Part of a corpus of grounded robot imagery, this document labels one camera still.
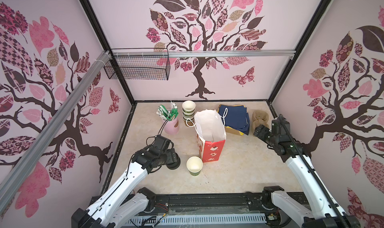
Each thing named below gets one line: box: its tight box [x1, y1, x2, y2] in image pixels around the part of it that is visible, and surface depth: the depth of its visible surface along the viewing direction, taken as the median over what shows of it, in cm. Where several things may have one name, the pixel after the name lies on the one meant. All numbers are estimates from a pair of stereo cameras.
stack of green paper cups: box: [181, 100, 196, 127], surface depth 95 cm
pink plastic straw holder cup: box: [162, 117, 179, 135], surface depth 102 cm
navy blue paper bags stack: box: [217, 105, 250, 136], surface depth 100 cm
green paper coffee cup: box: [186, 156, 204, 177], surface depth 81 cm
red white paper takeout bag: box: [194, 109, 227, 163], surface depth 82 cm
